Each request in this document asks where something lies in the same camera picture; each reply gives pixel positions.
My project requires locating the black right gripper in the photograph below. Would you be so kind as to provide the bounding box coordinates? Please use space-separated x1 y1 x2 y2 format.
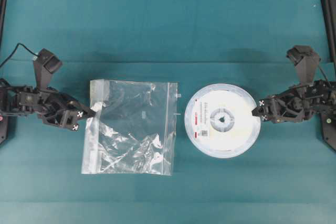
252 80 335 123

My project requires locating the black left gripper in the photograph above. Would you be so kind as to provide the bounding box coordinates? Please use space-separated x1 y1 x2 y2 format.
15 86 96 131

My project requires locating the white tape reel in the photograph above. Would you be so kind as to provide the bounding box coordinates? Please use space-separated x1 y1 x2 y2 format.
184 83 261 158

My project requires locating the clear zip bag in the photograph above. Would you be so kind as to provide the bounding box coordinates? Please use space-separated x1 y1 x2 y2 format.
81 79 178 176

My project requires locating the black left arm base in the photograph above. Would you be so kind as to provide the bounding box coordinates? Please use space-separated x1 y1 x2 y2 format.
0 0 10 145

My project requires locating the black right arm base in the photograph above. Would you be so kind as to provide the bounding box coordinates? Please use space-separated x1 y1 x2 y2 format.
320 0 335 150

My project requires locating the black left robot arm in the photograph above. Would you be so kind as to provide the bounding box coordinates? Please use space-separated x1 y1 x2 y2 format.
1 78 96 131

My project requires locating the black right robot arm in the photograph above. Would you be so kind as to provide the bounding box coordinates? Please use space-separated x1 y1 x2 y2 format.
252 80 335 123

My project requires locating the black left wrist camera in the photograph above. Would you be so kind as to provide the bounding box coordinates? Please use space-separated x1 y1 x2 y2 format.
33 48 62 90

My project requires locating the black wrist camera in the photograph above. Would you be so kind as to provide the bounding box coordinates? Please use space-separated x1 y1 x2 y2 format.
286 45 320 86
33 48 62 90

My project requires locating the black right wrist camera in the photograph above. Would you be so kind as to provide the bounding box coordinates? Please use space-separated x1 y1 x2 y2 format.
286 45 320 86

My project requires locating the black right camera cable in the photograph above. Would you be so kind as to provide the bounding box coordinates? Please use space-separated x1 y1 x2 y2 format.
318 65 333 88

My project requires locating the black camera cable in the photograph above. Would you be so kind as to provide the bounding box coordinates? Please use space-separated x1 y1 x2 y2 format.
318 65 333 88
0 42 39 69

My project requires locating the black left camera cable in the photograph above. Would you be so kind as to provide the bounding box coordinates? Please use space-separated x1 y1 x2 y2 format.
0 42 39 69

